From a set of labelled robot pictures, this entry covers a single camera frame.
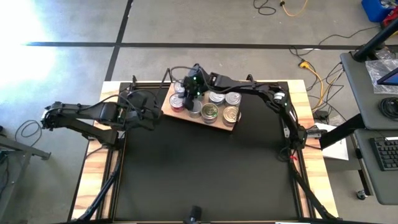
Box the grey metal stand leg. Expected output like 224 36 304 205
0 136 52 161

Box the black cable loop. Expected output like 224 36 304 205
14 120 43 147

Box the white paper sheet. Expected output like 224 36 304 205
313 123 349 161

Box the clear plastic sheet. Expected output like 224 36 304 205
364 58 398 95

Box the black keyboard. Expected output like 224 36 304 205
369 136 398 172

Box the black stand beam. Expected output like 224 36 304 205
318 114 365 149

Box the silver-lid can blue label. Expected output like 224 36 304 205
208 91 226 106

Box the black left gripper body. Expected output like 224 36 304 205
119 89 162 130

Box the red item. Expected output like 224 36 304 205
382 14 398 26

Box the black power adapter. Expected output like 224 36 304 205
312 110 331 121

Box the wooden shelf black metal frame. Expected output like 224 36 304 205
155 68 246 133

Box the black slanted pole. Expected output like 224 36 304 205
352 18 398 62

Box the gold-lid blue label can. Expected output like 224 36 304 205
200 103 220 125
221 105 242 128

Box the black looped floor cable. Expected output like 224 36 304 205
252 0 277 16

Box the yellow floor cable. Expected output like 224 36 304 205
279 0 309 19

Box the silver-lid can green label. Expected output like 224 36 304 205
188 99 203 119

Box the grey side desk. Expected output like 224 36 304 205
340 51 398 130

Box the black metal table frame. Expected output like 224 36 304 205
70 73 338 222

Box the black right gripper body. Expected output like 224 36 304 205
182 63 213 98

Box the silver-lid seafood can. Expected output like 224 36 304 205
173 81 187 96
224 91 243 108

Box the blue plastic bin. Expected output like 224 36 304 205
361 0 393 23

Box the grey keyboard desk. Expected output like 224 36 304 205
353 128 398 205

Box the black coiled cable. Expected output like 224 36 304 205
378 96 398 122

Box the yellow extension cord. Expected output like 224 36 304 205
298 60 345 111

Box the dark tablet screen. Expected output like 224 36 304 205
376 67 398 86

